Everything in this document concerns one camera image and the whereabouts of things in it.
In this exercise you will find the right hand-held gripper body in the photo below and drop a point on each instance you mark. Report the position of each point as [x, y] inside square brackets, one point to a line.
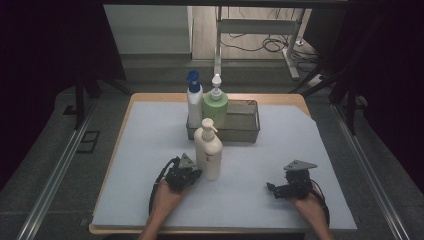
[299, 183]

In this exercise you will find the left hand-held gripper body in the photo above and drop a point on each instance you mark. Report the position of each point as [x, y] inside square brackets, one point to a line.
[180, 176]

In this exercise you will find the cream ribbed cup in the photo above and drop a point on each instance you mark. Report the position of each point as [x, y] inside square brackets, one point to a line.
[209, 156]

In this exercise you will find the white blue spray bottle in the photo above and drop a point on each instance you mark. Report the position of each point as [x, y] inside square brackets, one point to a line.
[194, 106]

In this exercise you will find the green pump bottle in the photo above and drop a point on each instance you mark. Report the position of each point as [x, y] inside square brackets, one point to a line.
[216, 108]

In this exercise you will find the person's right hand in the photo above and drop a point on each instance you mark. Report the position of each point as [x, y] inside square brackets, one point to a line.
[306, 206]

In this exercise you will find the person's left hand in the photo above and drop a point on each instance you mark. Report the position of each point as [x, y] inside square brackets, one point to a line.
[168, 200]

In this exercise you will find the light blue table mat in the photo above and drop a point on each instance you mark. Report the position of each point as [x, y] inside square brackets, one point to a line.
[253, 173]

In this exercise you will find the black metal stand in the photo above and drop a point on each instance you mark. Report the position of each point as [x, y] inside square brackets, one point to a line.
[79, 103]
[350, 106]

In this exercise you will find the dark curtain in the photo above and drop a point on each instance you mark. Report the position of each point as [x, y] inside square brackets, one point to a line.
[390, 66]
[46, 50]

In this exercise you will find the white panel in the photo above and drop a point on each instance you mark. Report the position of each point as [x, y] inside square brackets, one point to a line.
[146, 30]

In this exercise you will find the aluminium rail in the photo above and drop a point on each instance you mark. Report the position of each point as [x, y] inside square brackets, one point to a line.
[370, 173]
[53, 180]

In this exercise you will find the white desk frame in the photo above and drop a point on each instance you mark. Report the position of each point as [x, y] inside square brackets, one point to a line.
[256, 26]

